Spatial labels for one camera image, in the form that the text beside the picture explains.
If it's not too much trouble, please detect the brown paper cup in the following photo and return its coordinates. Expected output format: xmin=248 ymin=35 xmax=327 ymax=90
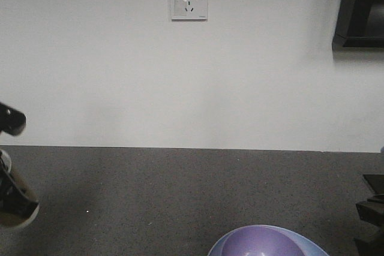
xmin=1 ymin=150 xmax=40 ymax=229

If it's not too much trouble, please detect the black wall cabinet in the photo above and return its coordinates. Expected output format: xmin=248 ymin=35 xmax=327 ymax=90
xmin=332 ymin=0 xmax=383 ymax=48

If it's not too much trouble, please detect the black induction cooktop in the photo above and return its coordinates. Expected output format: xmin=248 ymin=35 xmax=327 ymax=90
xmin=363 ymin=174 xmax=384 ymax=195

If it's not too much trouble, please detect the light blue plate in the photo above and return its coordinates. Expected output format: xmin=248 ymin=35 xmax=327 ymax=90
xmin=208 ymin=225 xmax=327 ymax=255

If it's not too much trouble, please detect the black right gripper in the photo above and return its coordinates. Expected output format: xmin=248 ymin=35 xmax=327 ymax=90
xmin=354 ymin=194 xmax=383 ymax=255

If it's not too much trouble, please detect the purple plastic bowl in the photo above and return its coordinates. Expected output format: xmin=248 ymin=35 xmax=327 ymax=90
xmin=220 ymin=226 xmax=304 ymax=256

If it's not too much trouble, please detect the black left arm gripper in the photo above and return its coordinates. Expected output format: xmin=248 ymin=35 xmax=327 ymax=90
xmin=1 ymin=103 xmax=38 ymax=217

